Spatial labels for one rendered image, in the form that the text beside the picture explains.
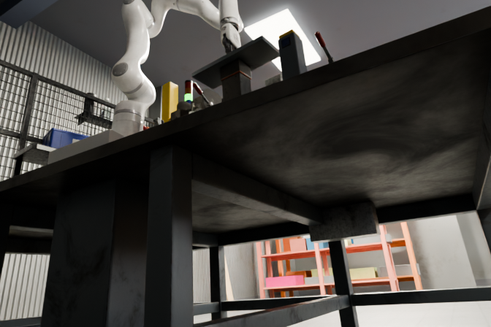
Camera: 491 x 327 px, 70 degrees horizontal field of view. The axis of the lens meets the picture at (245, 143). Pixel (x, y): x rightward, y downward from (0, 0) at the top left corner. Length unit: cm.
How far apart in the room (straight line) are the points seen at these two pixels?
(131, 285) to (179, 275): 35
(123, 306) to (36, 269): 318
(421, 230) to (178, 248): 766
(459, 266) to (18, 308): 722
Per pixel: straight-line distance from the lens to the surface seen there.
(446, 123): 104
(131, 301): 119
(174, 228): 86
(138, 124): 145
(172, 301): 84
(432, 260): 829
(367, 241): 666
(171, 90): 310
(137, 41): 168
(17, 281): 422
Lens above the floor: 31
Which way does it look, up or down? 22 degrees up
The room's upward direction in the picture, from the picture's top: 4 degrees counter-clockwise
